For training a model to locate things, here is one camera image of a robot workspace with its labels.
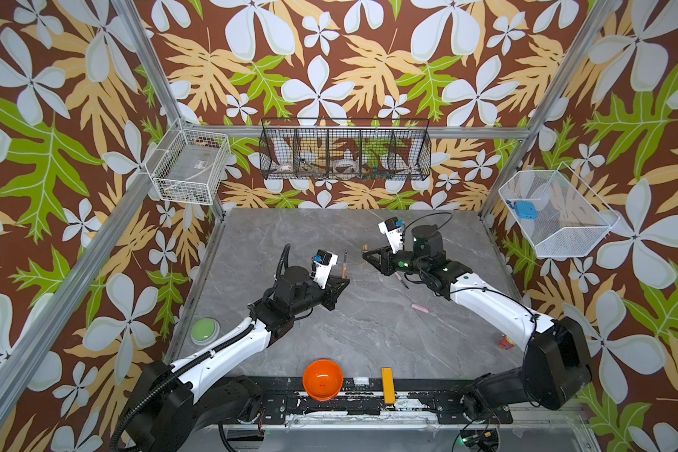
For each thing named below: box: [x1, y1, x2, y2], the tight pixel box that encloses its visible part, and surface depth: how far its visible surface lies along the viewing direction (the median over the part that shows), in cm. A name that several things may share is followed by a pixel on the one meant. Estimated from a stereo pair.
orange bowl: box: [302, 358, 344, 403], surface depth 79 cm
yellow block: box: [381, 367, 397, 404], surface depth 79 cm
